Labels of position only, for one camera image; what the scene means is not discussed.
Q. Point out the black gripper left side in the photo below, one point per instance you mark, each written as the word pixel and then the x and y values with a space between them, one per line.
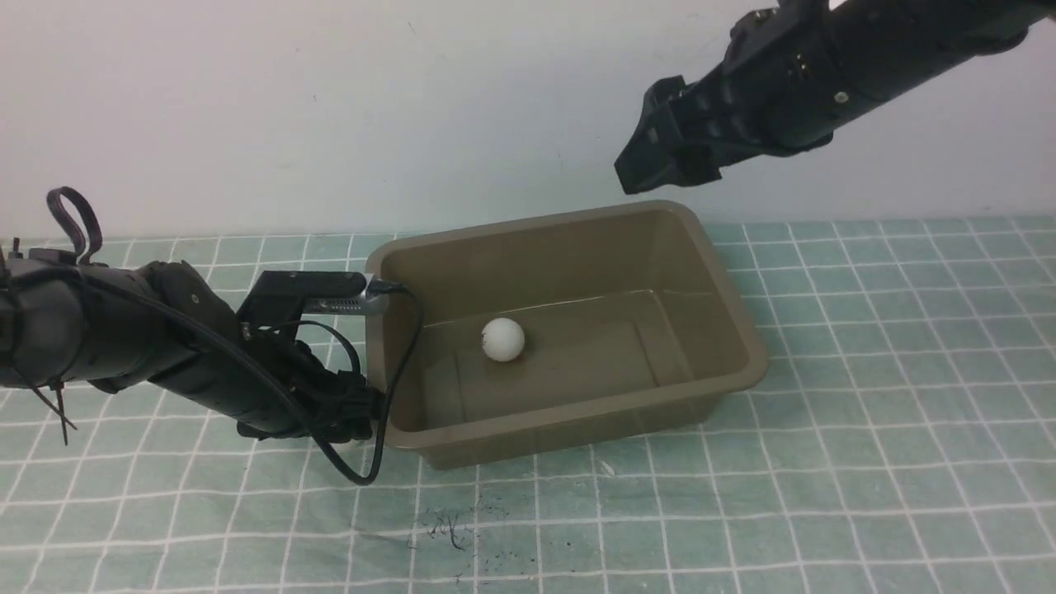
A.
pixel 222 374

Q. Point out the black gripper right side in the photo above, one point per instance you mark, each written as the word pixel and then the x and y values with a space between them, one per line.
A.
pixel 774 93

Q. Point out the white ping-pong ball with logo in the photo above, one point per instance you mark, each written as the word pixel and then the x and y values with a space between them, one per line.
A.
pixel 502 339

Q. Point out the olive green plastic bin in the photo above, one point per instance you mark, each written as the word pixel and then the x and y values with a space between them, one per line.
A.
pixel 632 324

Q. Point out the green checkered tablecloth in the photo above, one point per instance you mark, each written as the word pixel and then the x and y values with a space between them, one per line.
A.
pixel 902 442

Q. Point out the black wrist camera with cable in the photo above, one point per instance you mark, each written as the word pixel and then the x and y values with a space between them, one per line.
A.
pixel 271 316

